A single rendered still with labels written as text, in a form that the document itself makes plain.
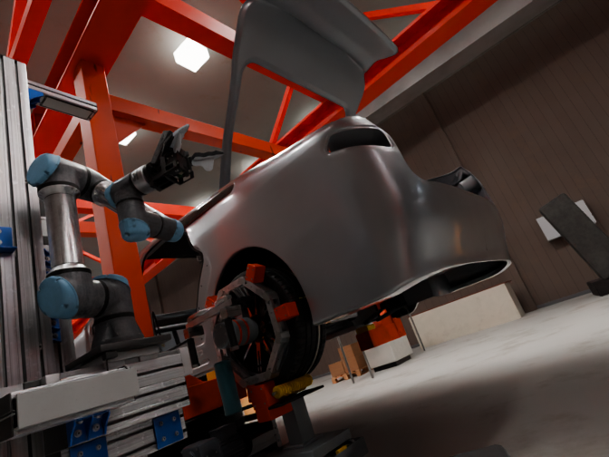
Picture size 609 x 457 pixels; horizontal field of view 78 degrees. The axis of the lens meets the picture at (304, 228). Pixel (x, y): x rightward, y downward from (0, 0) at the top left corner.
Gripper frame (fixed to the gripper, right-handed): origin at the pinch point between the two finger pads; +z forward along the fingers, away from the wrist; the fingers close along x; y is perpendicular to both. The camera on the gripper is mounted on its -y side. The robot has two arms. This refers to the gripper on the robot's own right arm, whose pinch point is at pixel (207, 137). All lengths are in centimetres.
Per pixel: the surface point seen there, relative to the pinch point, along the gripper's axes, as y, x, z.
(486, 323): -9, -879, 80
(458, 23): -208, -228, 146
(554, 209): -148, -720, 272
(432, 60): -548, -651, 211
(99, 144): -112, -65, -118
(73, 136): -149, -75, -156
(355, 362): -1, -719, -189
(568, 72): -476, -835, 491
